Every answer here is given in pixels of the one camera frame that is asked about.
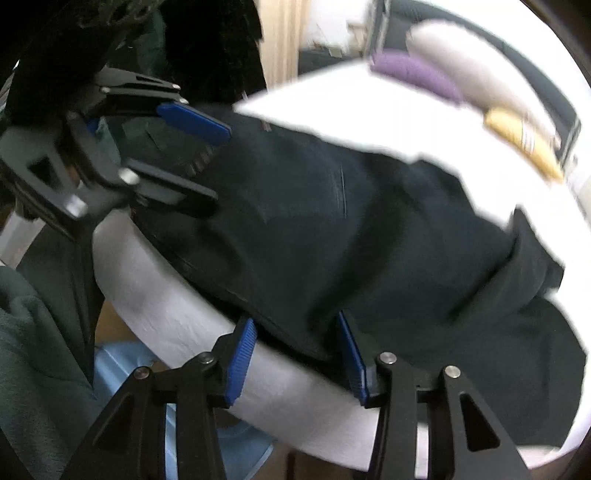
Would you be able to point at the light blue plastic basket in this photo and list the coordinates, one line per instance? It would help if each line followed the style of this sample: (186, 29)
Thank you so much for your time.
(115, 369)

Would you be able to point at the yellow pillow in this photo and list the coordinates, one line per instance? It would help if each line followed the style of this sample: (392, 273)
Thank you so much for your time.
(512, 131)

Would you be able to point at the beige curtain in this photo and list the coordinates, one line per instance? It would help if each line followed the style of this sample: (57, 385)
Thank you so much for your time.
(279, 37)

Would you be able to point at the bed with white sheet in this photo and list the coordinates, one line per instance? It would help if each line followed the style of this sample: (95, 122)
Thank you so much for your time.
(369, 115)

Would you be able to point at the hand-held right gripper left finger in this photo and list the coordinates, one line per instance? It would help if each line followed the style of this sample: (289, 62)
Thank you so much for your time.
(240, 360)

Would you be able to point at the person's green sweater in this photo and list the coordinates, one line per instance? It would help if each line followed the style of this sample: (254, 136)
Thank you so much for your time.
(37, 346)

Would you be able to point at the black denim pants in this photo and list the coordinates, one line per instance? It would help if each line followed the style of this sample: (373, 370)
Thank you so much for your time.
(323, 230)

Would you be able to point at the black hanging cloth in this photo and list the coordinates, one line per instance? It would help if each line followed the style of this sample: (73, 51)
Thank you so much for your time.
(207, 46)

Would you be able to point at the purple pillow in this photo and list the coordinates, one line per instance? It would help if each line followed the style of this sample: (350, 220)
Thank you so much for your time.
(415, 74)

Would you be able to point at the dark nightstand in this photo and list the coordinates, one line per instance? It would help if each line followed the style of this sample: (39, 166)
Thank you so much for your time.
(323, 60)

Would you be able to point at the dark headboard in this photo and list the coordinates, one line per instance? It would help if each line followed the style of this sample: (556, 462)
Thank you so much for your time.
(392, 27)

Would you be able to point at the large white pillow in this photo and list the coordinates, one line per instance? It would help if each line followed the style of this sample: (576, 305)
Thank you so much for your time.
(461, 50)

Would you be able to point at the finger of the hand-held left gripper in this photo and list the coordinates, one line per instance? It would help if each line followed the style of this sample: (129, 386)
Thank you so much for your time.
(194, 121)
(171, 187)

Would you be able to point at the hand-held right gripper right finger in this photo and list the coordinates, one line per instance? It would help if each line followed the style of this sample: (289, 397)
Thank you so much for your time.
(353, 364)

